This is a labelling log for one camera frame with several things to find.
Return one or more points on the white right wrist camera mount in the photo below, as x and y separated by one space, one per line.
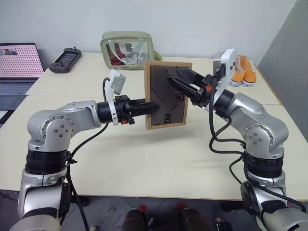
225 69

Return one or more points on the orange canvas sneaker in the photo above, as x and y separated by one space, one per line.
250 77
237 77

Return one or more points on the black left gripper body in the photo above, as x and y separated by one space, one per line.
122 106

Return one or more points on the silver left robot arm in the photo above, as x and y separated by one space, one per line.
60 125

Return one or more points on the dark rounded shape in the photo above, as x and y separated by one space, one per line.
193 221
132 221

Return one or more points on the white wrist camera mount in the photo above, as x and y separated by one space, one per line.
225 69
115 84

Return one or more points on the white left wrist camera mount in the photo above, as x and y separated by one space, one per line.
115 84

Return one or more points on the green pouch with clear window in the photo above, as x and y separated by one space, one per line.
108 48

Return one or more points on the black handheld controller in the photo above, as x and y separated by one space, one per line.
65 60

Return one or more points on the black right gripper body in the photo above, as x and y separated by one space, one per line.
204 91

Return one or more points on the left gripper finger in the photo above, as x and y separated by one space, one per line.
145 106
143 112

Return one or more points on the wooden picture frame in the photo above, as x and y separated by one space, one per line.
160 110

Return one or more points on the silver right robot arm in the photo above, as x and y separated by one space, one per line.
260 125

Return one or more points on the small green object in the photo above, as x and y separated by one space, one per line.
158 56

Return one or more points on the black table foot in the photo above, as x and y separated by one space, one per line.
83 200
231 207

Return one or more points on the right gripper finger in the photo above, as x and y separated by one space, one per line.
188 75
178 88

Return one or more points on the open laptop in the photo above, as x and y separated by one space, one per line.
16 62

